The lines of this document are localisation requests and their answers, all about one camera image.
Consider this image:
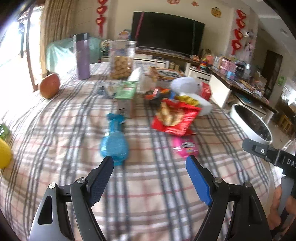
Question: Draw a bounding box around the white tv cabinet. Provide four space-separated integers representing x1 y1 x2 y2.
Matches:
101 53 212 84

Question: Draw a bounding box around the beige curtain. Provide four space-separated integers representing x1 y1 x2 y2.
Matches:
40 0 77 77

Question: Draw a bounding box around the orange snack wrapper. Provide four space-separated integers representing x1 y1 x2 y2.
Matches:
144 87 171 105

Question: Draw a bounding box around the left red heart decoration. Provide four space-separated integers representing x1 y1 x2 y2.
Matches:
95 0 108 38

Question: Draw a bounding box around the orange cracker box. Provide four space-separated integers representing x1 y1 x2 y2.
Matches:
150 67 185 89

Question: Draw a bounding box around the red chip bag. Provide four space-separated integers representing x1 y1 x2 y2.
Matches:
151 98 202 137

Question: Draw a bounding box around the blue plastic toy wrapper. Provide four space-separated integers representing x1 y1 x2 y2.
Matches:
100 113 130 166

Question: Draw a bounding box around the green milk carton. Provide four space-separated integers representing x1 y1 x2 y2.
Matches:
114 81 137 118

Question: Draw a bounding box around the yellow object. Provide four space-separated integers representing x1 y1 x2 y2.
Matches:
0 138 12 169

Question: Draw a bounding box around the pink candy wrapper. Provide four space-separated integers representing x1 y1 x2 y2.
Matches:
173 136 199 158

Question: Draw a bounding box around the teal covered furniture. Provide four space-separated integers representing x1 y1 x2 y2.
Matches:
46 37 102 73

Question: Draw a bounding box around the white foam block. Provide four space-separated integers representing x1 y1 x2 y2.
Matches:
179 92 213 116

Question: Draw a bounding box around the small green packet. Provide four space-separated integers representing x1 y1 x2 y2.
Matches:
0 123 11 141

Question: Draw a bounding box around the red apple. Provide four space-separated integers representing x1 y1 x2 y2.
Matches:
39 73 60 99

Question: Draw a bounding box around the right hand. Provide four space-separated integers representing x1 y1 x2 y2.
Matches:
267 185 296 230

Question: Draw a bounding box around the clear cookie jar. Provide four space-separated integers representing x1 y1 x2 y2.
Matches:
109 40 137 79

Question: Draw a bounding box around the right red heart decoration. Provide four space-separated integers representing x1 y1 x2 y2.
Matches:
231 9 246 55

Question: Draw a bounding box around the black flat television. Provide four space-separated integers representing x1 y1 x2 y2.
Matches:
131 11 205 56

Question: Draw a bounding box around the red heart decoration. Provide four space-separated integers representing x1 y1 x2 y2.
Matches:
95 0 108 38
231 9 246 55

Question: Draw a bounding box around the rainbow stacking ring toy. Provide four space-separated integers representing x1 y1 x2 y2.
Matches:
200 58 208 72

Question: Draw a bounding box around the red white box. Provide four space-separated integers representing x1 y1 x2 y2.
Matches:
200 82 212 101

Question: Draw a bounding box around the white paper plate stack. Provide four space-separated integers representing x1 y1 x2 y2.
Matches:
170 77 201 93

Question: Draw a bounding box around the pink toy box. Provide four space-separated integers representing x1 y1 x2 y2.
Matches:
219 57 237 75

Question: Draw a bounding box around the dark top side counter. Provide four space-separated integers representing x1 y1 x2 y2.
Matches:
208 67 278 113

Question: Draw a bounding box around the plaid tablecloth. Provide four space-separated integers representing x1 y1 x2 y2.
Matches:
1 63 272 240

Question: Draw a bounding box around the purple thermos bottle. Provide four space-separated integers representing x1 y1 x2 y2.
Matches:
73 33 90 80

